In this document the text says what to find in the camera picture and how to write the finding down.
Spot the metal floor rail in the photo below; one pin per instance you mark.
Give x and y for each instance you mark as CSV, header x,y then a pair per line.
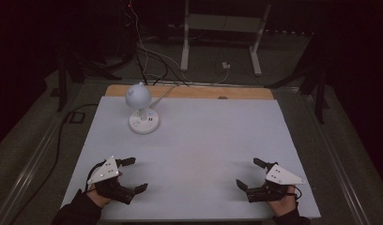
x,y
27,175
335,159

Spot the white table cover sheet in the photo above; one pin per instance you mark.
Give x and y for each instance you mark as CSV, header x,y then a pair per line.
x,y
199,150

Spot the white metal stand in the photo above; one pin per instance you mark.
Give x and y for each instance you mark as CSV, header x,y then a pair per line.
x,y
222,23

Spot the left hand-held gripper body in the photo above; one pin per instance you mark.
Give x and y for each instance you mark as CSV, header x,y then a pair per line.
x,y
110,187

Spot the black stand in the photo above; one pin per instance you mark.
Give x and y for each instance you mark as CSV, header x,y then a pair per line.
x,y
63,81
319,87

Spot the person's right hand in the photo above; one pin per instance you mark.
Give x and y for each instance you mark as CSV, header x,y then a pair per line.
x,y
285,204

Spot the white power strip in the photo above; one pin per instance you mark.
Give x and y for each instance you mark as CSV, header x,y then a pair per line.
x,y
138,97

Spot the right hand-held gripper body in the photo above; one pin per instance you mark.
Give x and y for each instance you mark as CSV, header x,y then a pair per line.
x,y
268,192

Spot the person's left hand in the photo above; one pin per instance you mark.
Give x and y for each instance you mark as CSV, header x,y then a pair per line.
x,y
97,197

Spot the black square floor frame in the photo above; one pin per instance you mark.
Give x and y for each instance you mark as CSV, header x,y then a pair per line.
x,y
75,117

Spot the white plug adapter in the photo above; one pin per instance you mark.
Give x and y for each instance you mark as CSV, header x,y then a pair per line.
x,y
226,65

